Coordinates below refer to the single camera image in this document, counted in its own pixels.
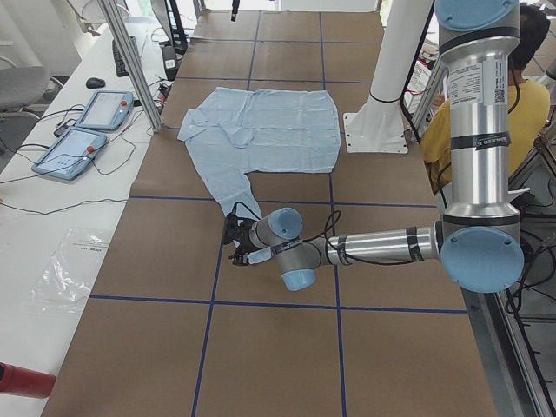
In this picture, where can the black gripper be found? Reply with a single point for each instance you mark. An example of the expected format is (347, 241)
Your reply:
(244, 242)

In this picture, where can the light blue button shirt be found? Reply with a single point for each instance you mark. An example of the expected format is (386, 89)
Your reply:
(235, 132)

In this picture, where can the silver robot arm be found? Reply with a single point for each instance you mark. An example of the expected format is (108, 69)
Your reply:
(477, 237)

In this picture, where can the clear plastic zip bag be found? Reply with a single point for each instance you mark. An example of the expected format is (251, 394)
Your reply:
(68, 278)

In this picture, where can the lower blue teach pendant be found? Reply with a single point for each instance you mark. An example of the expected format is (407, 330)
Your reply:
(70, 154)

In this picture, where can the blue teach pendant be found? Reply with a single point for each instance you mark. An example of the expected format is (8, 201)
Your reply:
(106, 110)
(70, 154)

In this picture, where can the upper blue teach pendant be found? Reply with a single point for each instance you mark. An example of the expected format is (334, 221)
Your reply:
(106, 110)

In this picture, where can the black keyboard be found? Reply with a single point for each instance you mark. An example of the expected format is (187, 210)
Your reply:
(120, 66)

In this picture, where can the black computer mouse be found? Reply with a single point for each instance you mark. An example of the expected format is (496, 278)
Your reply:
(95, 83)

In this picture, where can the red cylinder bottle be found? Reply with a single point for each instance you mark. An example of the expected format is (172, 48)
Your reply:
(20, 381)

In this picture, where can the grey office chair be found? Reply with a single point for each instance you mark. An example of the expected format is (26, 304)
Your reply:
(22, 86)

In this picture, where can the person in yellow shirt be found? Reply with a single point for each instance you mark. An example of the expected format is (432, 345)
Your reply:
(486, 45)

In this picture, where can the aluminium frame post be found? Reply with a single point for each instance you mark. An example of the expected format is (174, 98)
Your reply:
(131, 60)

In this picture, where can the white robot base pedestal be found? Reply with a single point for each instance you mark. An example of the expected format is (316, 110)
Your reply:
(378, 126)

